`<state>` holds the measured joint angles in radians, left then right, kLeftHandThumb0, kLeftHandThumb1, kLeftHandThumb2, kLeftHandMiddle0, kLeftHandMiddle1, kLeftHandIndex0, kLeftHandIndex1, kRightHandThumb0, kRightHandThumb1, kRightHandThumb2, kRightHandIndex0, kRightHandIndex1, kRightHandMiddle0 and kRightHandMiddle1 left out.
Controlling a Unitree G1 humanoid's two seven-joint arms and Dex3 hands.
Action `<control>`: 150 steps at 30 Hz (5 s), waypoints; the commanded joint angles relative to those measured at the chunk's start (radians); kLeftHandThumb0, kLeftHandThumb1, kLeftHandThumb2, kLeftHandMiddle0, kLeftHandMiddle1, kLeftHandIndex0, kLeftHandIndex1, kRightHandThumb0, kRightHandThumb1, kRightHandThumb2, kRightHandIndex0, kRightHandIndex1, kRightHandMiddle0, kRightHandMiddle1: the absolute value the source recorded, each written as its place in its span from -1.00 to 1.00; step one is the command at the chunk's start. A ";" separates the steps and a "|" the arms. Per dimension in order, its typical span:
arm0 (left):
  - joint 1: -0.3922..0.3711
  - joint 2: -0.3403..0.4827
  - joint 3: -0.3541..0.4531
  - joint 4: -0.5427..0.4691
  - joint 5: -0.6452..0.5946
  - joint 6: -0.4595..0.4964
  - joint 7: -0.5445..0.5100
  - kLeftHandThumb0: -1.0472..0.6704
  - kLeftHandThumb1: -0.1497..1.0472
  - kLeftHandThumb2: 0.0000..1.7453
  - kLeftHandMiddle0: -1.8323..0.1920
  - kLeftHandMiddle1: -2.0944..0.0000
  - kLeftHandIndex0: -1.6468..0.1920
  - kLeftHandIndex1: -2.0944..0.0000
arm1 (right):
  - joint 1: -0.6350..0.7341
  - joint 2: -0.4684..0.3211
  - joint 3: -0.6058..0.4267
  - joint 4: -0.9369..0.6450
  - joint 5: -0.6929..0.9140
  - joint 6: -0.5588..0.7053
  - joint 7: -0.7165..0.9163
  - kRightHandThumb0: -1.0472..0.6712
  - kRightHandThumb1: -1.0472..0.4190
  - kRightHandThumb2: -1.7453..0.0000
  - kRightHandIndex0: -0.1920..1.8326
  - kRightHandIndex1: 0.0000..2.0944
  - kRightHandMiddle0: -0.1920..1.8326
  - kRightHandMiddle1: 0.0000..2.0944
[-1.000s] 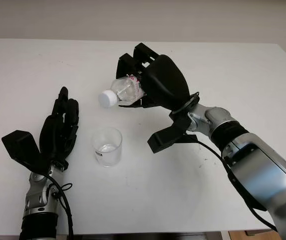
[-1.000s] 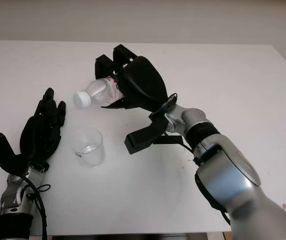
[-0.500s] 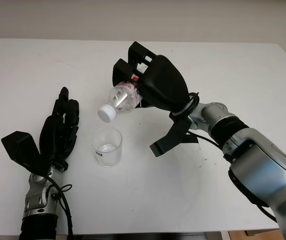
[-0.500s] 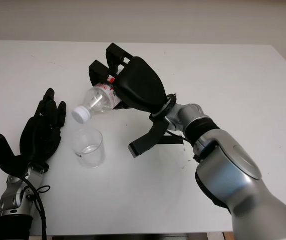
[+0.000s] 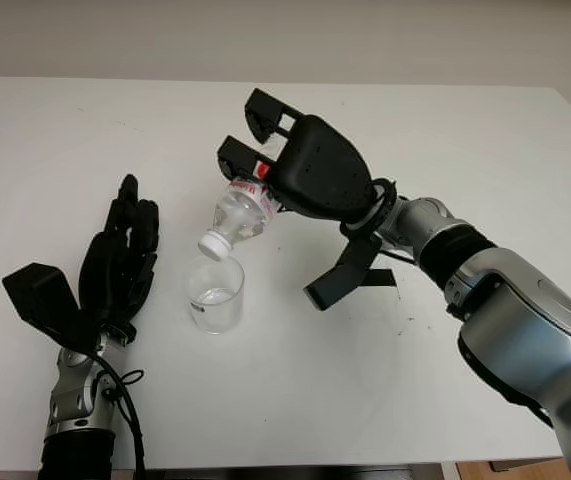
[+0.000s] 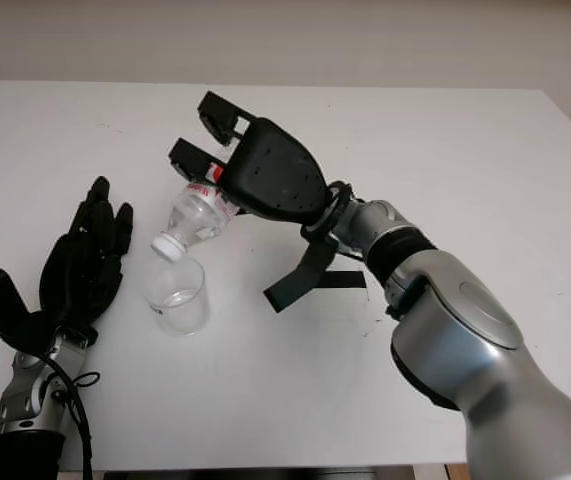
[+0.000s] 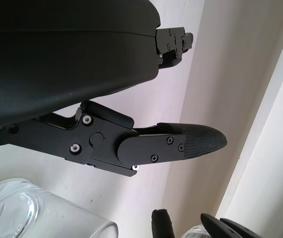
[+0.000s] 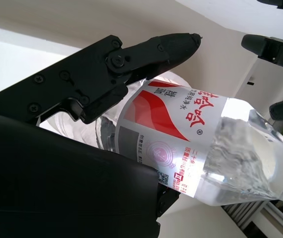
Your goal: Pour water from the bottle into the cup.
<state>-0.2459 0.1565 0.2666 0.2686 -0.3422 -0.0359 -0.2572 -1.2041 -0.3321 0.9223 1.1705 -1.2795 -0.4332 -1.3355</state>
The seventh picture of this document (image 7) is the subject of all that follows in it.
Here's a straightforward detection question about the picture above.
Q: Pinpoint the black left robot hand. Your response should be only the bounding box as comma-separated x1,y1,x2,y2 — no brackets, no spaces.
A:
0,0,228,178

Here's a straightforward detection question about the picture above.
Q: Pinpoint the clear glass cup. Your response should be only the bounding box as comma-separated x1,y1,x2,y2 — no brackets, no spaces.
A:
0,178,119,238

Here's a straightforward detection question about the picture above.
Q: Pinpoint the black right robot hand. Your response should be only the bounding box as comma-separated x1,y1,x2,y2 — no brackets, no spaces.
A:
151,209,259,238

